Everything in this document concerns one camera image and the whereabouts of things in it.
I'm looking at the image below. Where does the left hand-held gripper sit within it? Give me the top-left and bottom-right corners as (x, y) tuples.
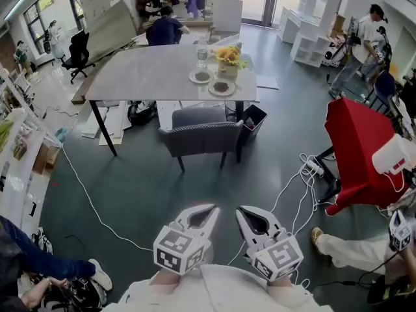
(153, 203), (221, 276)

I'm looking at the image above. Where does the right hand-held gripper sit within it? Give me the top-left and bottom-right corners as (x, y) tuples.
(235, 205), (305, 283)

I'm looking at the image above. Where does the grey upholstered chair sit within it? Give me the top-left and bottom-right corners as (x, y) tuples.
(158, 106), (245, 174)

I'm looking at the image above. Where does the person's left forearm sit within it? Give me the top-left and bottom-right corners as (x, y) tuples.
(149, 269), (183, 286)

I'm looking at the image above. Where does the person's right forearm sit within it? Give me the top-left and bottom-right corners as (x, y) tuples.
(266, 275), (293, 291)

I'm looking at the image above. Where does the blue chair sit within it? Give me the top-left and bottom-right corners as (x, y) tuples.
(363, 70), (398, 112)

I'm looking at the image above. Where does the black office chair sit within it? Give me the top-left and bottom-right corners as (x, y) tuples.
(60, 30), (97, 85)

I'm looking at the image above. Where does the person's white shirt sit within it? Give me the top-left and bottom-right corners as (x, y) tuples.
(103, 263), (334, 312)

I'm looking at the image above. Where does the white power strip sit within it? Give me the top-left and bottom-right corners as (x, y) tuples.
(305, 159), (326, 177)

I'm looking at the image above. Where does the black waste bin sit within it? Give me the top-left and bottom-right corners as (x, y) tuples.
(241, 104), (268, 146)

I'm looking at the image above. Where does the black bag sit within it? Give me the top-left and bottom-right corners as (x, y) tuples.
(127, 100), (159, 126)

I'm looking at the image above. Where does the red covered table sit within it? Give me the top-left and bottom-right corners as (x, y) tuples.
(314, 97), (411, 217)

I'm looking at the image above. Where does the large white plate with food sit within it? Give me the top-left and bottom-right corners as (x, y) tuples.
(207, 79), (237, 98)

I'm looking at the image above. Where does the pile of white boards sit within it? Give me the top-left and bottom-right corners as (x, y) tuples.
(80, 99), (133, 146)

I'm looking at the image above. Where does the small white plate with food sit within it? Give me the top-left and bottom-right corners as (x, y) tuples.
(188, 70), (214, 85)

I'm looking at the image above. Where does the white device with red label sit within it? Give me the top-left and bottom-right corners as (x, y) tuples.
(371, 133), (416, 177)

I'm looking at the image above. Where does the grey table with black legs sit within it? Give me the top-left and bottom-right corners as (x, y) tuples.
(84, 43), (258, 164)

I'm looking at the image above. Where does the sunflower bouquet in white pot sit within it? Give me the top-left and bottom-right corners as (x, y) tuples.
(210, 45), (250, 83)

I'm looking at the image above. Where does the clear water bottle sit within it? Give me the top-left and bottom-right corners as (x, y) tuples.
(196, 36), (209, 70)

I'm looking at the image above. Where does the white cube shelving unit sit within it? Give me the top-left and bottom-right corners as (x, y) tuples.
(290, 31), (333, 68)

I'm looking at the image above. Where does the white display shelf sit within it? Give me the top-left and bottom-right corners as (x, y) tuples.
(0, 62), (63, 239)

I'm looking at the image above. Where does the white cabinet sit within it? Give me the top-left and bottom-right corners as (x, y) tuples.
(210, 0), (244, 33)

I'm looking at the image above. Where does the large beige board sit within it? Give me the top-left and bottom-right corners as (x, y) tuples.
(86, 0), (139, 65)

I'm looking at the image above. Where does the mannequin in light dress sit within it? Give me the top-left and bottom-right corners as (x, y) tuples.
(46, 19), (66, 62)

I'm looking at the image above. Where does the mannequin in green top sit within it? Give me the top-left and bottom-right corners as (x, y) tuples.
(13, 40), (34, 78)

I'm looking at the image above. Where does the tangle of white cables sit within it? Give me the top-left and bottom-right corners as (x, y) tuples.
(227, 153), (339, 268)

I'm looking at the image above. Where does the black cable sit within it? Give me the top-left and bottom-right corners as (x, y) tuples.
(313, 250), (402, 289)

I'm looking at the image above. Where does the long white cable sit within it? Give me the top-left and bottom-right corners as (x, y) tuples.
(60, 142), (154, 252)

